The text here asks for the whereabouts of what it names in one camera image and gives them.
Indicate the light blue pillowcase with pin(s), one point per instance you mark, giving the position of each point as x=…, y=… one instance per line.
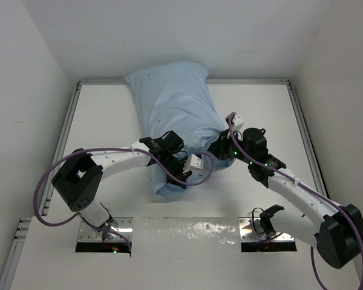
x=175, y=97

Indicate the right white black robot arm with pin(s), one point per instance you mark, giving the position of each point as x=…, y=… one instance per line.
x=335, y=231

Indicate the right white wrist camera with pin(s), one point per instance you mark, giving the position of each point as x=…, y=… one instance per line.
x=234, y=121

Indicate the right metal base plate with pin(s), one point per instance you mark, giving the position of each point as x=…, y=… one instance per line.
x=249, y=235

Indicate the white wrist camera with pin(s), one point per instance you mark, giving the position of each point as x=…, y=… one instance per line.
x=234, y=121
x=193, y=163

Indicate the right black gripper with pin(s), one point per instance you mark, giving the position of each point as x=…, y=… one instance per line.
x=218, y=147

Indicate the metal base plate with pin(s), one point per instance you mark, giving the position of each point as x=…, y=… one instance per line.
x=121, y=225
x=249, y=235

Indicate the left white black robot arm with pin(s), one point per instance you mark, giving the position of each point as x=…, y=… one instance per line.
x=78, y=179

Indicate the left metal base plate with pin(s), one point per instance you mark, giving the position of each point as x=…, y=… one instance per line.
x=121, y=225

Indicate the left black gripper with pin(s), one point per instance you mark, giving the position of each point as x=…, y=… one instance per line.
x=179, y=175

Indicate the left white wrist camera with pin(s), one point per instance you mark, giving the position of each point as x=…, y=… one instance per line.
x=193, y=163

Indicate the aluminium table frame rail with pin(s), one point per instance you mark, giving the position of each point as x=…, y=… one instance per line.
x=193, y=243

